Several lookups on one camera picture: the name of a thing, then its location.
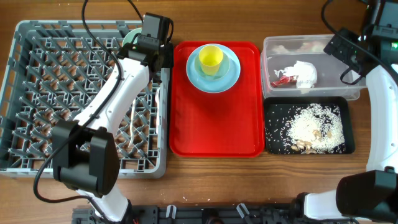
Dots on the cream plastic spoon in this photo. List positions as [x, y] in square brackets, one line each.
[157, 100]

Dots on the cream plastic fork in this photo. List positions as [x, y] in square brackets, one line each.
[131, 126]

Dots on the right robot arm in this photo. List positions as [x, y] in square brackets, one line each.
[370, 195]

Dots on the white napkin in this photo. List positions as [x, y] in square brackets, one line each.
[306, 74]

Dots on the yellow plastic cup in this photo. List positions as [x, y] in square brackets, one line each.
[210, 58]

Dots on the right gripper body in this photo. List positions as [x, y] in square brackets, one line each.
[345, 53]

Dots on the light blue plate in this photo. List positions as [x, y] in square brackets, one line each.
[215, 86]

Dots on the green bowl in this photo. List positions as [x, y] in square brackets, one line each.
[131, 37]

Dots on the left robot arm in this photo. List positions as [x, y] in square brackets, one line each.
[85, 158]

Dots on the grey plastic dishwasher rack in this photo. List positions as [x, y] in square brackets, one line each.
[54, 70]

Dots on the red snack wrapper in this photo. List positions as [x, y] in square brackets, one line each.
[284, 80]

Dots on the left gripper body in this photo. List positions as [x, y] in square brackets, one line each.
[168, 50]

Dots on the clear plastic bin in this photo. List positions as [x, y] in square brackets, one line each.
[280, 52]

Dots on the light blue bowl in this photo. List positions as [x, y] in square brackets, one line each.
[222, 71]

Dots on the rice and food scraps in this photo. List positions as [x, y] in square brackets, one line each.
[304, 129]

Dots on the red plastic tray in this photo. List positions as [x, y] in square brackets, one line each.
[226, 124]

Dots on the black plastic tray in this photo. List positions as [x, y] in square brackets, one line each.
[335, 100]

